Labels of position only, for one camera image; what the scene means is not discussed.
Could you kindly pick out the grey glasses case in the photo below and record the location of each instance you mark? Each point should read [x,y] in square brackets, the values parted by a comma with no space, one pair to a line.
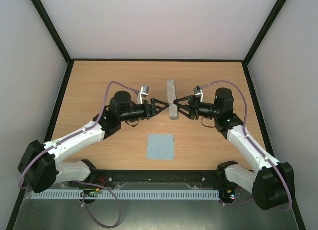
[171,97]

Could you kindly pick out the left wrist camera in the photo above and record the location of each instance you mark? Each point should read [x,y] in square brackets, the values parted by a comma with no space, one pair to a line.
[143,93]

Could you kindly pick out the blue slotted cable duct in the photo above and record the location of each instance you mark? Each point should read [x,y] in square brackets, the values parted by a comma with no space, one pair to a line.
[129,194]

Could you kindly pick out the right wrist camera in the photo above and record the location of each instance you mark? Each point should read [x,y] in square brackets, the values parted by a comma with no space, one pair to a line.
[198,93]

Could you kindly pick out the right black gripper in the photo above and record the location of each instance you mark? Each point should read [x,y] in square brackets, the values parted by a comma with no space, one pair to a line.
[193,107]

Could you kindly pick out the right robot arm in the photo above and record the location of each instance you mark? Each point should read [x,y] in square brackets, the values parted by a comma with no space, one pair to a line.
[270,182]

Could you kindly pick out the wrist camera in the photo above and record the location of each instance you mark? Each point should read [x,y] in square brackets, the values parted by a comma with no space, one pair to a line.
[198,93]
[143,93]

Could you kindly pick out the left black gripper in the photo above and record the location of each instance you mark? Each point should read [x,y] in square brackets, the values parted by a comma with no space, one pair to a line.
[146,106]

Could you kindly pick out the blue cleaning cloth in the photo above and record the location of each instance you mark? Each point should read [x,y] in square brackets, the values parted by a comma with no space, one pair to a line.
[160,147]

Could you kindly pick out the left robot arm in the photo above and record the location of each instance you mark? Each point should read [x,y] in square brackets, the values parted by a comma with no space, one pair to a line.
[99,128]

